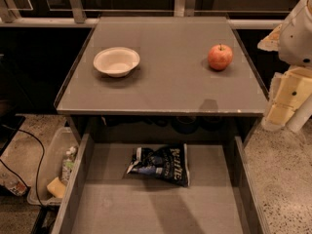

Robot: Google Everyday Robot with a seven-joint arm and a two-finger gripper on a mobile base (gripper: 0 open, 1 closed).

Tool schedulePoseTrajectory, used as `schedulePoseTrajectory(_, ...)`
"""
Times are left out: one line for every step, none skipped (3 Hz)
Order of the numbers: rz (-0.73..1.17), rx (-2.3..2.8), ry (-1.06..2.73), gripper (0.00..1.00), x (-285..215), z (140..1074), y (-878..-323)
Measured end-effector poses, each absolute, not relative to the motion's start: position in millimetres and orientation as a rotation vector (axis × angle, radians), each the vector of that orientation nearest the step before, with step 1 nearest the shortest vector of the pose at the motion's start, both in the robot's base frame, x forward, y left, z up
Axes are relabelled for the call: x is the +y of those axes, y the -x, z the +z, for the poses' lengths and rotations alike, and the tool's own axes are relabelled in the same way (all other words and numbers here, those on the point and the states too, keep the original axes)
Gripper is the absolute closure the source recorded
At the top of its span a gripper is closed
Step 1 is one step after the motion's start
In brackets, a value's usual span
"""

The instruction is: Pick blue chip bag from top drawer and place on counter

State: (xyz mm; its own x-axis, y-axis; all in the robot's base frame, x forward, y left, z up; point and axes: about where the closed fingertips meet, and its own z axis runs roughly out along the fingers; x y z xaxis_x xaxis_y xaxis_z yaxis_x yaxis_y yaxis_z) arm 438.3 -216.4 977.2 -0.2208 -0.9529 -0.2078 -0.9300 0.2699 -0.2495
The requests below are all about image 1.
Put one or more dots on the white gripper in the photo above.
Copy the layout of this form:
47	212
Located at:
296	39

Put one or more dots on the blue chip bag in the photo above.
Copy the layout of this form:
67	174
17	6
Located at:
169	163

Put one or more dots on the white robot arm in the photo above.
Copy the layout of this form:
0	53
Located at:
295	42

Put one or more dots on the grey counter cabinet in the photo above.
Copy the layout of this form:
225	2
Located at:
173	77

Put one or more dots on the grey open drawer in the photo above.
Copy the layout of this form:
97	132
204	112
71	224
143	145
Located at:
101	198

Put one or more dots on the white table leg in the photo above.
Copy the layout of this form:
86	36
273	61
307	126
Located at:
301	116

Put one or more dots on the red apple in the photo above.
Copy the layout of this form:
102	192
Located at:
220	56

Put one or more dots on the white paper bowl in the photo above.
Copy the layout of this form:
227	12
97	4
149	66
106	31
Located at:
116	62

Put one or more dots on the plastic bottle in bin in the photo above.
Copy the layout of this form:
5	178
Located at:
68	163

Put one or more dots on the yellow sponge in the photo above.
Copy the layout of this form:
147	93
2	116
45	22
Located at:
56	188

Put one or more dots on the clear plastic bin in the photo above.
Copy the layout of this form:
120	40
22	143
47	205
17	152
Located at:
51	168

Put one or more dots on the small colourful packet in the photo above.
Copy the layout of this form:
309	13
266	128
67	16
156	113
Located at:
13	184

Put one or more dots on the metal railing frame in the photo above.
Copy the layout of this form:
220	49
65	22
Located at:
242	14

